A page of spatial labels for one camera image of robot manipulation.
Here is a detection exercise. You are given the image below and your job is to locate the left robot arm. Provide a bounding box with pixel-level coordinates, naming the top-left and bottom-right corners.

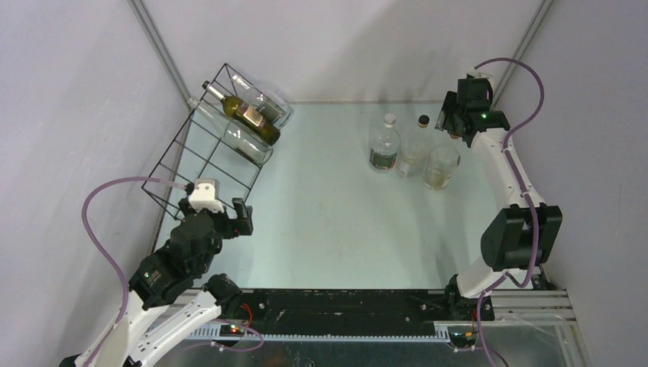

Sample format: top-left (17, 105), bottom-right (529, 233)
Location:
top-left (60, 198), bottom-right (254, 366)

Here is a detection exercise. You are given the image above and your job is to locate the white toothed cable duct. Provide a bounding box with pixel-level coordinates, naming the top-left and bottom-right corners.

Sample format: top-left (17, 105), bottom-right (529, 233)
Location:
top-left (185, 323), bottom-right (451, 343)

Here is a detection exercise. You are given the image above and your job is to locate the green wine bottle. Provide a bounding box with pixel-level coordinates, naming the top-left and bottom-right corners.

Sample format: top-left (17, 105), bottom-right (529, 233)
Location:
top-left (202, 81), bottom-right (280, 146)

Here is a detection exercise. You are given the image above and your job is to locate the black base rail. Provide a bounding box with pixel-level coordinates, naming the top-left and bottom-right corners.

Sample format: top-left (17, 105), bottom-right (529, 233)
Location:
top-left (223, 288), bottom-right (494, 336)

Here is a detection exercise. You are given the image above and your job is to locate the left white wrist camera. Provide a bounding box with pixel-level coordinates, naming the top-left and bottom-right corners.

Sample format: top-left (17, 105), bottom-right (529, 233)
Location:
top-left (188, 178), bottom-right (225, 213)

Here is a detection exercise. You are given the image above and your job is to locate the black wire wine rack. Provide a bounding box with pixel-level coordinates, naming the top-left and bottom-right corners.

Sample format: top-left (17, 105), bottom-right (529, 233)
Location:
top-left (150, 63), bottom-right (264, 202)

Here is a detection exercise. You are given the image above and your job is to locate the clear bottle black cap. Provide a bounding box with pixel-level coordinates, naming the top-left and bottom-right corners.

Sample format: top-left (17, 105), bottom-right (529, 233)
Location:
top-left (423, 138), bottom-right (462, 190)

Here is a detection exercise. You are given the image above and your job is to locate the clear bottle white cap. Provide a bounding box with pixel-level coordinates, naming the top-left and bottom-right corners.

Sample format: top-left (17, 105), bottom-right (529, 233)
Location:
top-left (368, 113), bottom-right (401, 174)

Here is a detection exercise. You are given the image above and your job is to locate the clear bottle dark green label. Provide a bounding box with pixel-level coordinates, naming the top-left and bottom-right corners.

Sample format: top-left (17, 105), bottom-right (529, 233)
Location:
top-left (231, 74), bottom-right (293, 129)

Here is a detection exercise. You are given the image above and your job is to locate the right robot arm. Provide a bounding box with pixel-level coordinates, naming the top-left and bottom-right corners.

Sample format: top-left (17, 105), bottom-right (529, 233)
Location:
top-left (436, 72), bottom-right (562, 320)

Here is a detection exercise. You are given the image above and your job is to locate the clear bottle copper cap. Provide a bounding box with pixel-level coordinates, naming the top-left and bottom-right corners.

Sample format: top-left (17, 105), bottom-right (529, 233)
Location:
top-left (395, 115), bottom-right (434, 177)

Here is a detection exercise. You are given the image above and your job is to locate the tall clear bottle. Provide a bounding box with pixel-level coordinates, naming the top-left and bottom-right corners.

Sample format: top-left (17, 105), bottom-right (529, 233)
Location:
top-left (187, 97), bottom-right (274, 167)

